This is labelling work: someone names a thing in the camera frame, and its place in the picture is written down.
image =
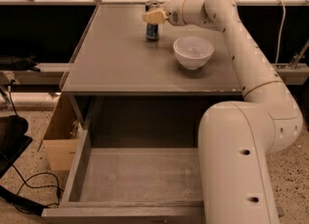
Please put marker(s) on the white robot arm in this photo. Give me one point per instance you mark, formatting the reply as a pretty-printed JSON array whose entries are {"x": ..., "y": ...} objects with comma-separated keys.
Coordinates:
[{"x": 236, "y": 136}]

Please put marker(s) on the cardboard box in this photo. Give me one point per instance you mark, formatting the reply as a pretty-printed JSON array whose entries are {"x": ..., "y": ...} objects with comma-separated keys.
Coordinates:
[{"x": 61, "y": 137}]

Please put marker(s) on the black cloth on rail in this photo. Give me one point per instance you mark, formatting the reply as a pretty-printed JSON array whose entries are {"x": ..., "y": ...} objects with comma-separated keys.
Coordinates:
[{"x": 18, "y": 63}]

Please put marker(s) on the black monitor stand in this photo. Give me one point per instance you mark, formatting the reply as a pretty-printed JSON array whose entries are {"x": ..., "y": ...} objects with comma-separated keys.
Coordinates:
[{"x": 13, "y": 141}]

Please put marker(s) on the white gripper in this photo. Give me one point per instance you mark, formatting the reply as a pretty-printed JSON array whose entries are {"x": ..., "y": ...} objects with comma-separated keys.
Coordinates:
[{"x": 174, "y": 14}]

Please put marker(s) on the redbull can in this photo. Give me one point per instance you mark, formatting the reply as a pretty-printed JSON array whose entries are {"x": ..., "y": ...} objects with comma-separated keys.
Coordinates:
[{"x": 152, "y": 29}]

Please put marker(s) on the open grey top drawer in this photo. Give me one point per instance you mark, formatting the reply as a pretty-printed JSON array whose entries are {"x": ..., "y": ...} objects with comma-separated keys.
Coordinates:
[{"x": 126, "y": 172}]

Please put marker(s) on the white bowl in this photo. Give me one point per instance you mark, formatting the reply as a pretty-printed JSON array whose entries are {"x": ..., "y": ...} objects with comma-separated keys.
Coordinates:
[{"x": 193, "y": 52}]

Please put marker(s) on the grey cabinet with top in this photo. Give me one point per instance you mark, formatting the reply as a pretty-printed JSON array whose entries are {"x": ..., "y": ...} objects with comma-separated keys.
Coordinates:
[{"x": 119, "y": 74}]

